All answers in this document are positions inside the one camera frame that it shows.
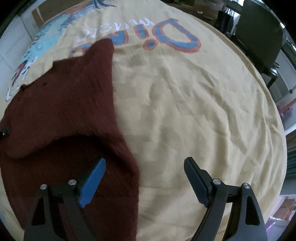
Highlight black bag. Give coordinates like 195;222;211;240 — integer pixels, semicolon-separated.
216;8;235;36

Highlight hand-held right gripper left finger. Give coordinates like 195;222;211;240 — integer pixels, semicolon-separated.
23;158;107;241

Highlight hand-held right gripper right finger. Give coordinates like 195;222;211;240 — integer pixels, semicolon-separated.
183;157;269;241

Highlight yellow printed blanket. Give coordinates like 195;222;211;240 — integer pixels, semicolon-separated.
0;0;288;241

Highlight maroon knit sweater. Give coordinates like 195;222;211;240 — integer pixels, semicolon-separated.
0;38;141;241

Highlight black chair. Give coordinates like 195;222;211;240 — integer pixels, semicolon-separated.
234;0;287;88

